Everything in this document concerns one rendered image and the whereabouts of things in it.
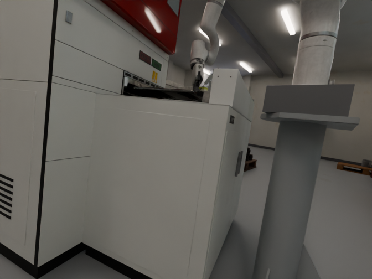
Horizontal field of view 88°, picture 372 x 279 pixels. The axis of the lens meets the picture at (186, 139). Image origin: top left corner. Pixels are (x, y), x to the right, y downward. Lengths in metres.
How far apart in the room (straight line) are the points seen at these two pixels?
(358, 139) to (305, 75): 9.63
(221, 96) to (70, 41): 0.63
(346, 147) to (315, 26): 9.63
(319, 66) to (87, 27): 0.92
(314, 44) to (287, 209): 0.61
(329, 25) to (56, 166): 1.15
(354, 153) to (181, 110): 9.92
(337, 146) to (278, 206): 9.62
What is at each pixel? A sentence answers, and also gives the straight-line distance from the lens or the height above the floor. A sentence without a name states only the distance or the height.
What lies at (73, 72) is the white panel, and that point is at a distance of 0.95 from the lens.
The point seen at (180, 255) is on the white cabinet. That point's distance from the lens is 0.87.
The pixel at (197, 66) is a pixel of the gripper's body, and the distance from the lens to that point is 1.15.
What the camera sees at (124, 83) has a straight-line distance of 1.14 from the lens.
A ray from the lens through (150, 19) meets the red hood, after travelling 1.31.
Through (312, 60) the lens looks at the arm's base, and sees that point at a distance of 0.88.
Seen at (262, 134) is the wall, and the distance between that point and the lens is 10.89.
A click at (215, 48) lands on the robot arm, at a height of 1.19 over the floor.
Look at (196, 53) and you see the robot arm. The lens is 1.20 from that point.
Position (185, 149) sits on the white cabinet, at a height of 0.64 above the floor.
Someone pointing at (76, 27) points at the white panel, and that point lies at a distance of 0.99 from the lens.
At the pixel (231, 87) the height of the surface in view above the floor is 0.89.
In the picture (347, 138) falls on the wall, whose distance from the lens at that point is 10.43.
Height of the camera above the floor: 0.74
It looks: 5 degrees down
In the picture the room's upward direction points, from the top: 8 degrees clockwise
